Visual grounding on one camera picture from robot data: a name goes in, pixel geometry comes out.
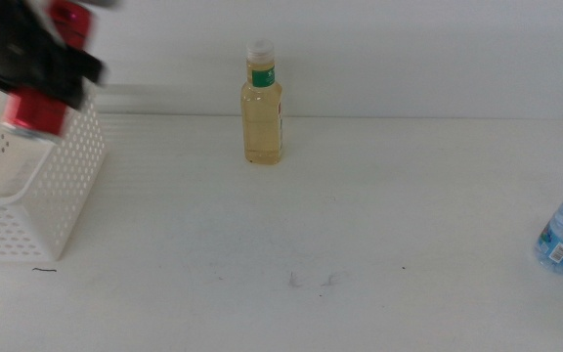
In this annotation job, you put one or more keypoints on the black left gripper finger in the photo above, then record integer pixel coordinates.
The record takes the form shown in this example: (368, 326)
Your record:
(83, 75)

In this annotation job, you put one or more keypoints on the white perforated plastic basket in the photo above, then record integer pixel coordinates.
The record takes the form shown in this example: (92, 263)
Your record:
(71, 186)

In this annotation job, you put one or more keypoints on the yellow liquid bottle green label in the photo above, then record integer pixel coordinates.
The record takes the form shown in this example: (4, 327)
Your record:
(262, 127)

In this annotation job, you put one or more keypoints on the red metal can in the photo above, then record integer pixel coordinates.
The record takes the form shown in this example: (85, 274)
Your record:
(37, 113)

